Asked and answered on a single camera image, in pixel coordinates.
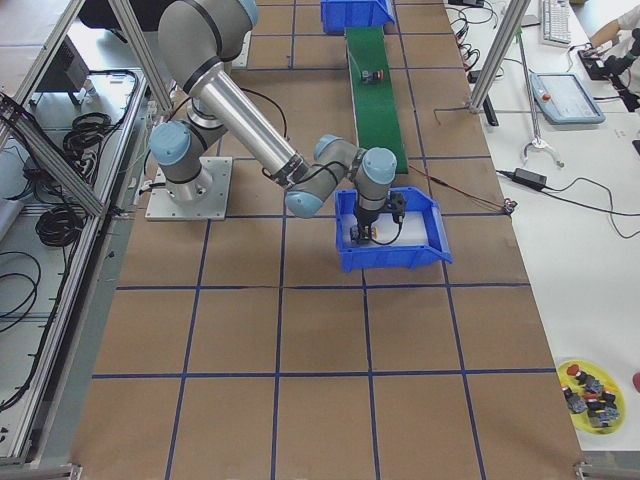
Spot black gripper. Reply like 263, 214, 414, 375
351, 190, 406, 245

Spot yellow push button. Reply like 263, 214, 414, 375
349, 224, 378, 245

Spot red push button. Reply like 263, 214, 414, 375
361, 70, 384, 84

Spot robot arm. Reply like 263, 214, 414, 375
151, 1, 406, 244

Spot yellow plate of buttons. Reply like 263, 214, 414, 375
557, 359, 626, 435

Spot white foam pad right bin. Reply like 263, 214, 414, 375
336, 212, 428, 249

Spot blue bin right side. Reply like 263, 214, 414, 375
334, 187, 453, 273

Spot blue bin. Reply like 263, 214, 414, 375
320, 0, 396, 35
334, 187, 453, 273

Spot green conveyor belt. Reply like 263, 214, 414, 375
346, 27, 408, 174

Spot black power adapter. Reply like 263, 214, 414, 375
512, 168, 547, 191

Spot metal reacher grabber tool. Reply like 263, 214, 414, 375
514, 27, 566, 169

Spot blue bin left side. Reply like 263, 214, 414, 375
320, 0, 396, 35

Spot teach pendant tablet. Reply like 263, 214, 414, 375
529, 73, 606, 125

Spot white keyboard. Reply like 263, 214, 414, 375
538, 0, 571, 47

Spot red black wire pair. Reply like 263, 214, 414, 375
407, 164, 516, 216

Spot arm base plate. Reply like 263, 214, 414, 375
145, 156, 233, 221

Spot aluminium frame post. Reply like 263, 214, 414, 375
468, 0, 530, 113

